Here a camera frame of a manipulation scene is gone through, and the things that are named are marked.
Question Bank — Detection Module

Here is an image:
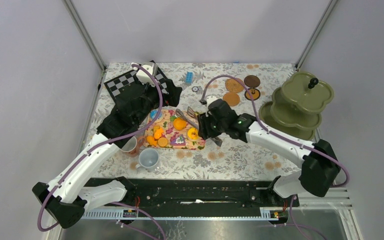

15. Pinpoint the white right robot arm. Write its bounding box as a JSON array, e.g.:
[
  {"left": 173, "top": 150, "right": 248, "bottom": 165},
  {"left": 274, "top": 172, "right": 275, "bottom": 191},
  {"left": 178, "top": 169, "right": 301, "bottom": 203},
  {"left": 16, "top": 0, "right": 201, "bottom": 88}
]
[{"left": 197, "top": 96, "right": 341, "bottom": 206}]

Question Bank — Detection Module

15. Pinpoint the round brown cookie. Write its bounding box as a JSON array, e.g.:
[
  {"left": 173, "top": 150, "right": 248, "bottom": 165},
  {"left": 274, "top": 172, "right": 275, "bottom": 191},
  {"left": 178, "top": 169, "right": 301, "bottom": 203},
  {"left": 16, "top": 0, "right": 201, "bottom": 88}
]
[{"left": 157, "top": 137, "right": 169, "bottom": 148}]

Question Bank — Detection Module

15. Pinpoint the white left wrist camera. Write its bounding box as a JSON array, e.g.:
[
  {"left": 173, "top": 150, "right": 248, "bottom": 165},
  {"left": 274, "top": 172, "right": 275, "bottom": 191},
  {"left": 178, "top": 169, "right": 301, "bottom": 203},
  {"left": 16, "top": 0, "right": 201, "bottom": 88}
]
[{"left": 131, "top": 61, "right": 157, "bottom": 87}]

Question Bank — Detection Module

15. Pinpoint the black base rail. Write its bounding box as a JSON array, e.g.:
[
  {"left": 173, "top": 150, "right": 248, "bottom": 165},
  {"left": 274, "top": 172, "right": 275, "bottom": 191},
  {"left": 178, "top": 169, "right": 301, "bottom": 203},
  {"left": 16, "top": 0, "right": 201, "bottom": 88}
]
[{"left": 85, "top": 177, "right": 301, "bottom": 220}]

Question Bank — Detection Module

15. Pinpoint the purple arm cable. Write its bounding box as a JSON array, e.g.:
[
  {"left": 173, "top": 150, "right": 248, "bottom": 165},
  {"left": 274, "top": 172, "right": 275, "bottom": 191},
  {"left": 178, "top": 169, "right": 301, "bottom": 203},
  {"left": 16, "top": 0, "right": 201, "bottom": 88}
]
[
  {"left": 36, "top": 63, "right": 166, "bottom": 240},
  {"left": 199, "top": 74, "right": 351, "bottom": 240}
]

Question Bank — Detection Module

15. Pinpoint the plain orange coaster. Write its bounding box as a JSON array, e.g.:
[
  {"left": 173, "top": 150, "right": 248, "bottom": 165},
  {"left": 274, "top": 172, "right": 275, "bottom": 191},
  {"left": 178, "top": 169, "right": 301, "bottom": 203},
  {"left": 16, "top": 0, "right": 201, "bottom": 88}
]
[{"left": 222, "top": 92, "right": 241, "bottom": 107}]

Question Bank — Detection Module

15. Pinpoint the dark brown coaster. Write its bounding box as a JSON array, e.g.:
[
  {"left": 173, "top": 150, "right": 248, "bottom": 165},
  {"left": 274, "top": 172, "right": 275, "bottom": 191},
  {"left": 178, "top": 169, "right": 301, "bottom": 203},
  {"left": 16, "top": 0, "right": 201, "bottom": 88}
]
[{"left": 243, "top": 75, "right": 261, "bottom": 88}]

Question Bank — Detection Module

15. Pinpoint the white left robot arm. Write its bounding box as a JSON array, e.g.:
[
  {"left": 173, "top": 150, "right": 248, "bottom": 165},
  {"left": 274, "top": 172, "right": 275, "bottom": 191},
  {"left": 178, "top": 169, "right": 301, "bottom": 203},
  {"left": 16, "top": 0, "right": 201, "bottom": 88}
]
[{"left": 32, "top": 79, "right": 183, "bottom": 229}]

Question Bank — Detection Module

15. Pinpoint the woven tan coaster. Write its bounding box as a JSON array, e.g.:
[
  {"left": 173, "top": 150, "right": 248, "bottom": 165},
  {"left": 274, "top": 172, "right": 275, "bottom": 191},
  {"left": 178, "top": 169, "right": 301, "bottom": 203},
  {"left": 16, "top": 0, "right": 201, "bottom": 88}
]
[{"left": 225, "top": 78, "right": 245, "bottom": 93}]

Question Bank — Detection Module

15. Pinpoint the floral serving tray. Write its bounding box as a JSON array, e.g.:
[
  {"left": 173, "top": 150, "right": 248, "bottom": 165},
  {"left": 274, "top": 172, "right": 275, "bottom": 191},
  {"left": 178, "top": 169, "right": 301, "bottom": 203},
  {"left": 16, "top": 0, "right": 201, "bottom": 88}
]
[{"left": 144, "top": 110, "right": 206, "bottom": 150}]

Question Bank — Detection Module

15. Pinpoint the green three-tier stand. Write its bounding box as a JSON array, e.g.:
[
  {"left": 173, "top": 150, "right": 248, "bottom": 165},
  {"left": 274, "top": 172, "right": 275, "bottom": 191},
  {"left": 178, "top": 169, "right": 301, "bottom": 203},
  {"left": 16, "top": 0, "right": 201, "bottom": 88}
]
[{"left": 258, "top": 71, "right": 335, "bottom": 141}]

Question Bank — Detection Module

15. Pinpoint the white mug with red handle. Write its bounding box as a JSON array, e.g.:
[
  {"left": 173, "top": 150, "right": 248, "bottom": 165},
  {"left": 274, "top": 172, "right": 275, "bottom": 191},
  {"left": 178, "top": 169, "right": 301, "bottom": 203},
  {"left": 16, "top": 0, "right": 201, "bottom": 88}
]
[{"left": 121, "top": 136, "right": 146, "bottom": 158}]

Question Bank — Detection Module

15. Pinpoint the black white checkerboard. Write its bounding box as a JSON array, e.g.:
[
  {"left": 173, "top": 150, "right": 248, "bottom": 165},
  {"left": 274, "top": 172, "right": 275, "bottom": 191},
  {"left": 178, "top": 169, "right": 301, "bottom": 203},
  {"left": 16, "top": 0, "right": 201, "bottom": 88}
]
[{"left": 104, "top": 60, "right": 170, "bottom": 101}]

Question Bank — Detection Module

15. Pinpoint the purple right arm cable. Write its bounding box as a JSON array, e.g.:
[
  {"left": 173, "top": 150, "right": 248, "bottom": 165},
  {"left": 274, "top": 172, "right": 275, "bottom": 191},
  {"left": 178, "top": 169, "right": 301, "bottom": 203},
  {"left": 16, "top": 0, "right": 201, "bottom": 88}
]
[{"left": 199, "top": 74, "right": 351, "bottom": 240}]

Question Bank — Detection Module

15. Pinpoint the blue toy brick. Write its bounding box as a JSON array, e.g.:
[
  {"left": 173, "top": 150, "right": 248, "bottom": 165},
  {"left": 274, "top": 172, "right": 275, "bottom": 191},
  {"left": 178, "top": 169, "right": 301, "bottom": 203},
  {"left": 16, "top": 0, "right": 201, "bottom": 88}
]
[{"left": 184, "top": 71, "right": 194, "bottom": 85}]

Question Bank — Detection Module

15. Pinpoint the white mug front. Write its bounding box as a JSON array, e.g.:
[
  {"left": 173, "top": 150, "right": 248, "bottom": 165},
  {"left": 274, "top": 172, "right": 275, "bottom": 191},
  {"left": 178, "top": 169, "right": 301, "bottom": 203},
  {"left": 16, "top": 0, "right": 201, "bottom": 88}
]
[{"left": 135, "top": 148, "right": 161, "bottom": 172}]

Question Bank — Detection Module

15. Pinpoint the blue donut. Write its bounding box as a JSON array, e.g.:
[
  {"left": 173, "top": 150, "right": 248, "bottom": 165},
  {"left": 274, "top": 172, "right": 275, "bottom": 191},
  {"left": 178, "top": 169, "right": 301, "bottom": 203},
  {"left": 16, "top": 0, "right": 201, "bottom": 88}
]
[{"left": 149, "top": 109, "right": 164, "bottom": 123}]

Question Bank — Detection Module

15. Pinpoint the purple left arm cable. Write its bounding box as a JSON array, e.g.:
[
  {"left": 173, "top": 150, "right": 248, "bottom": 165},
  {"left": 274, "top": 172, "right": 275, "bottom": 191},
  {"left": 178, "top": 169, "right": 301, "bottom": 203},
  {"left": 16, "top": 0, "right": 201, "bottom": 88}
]
[{"left": 36, "top": 63, "right": 166, "bottom": 240}]

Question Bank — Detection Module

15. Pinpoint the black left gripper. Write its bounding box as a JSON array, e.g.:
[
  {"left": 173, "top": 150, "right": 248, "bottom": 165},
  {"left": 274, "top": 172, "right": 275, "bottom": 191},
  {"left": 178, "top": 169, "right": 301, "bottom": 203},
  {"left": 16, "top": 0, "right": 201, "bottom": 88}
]
[{"left": 134, "top": 73, "right": 183, "bottom": 126}]

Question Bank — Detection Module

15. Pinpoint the purple cake slice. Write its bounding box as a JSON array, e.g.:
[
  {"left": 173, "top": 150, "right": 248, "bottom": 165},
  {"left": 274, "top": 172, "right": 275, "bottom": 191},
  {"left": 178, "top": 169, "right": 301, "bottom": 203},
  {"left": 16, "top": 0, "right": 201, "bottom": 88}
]
[{"left": 170, "top": 134, "right": 186, "bottom": 147}]

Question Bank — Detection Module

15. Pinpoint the black orange face coaster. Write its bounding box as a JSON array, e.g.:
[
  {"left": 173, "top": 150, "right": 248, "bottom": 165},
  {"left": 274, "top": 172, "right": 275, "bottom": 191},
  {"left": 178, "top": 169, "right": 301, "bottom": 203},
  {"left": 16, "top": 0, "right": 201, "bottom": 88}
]
[{"left": 244, "top": 88, "right": 261, "bottom": 101}]

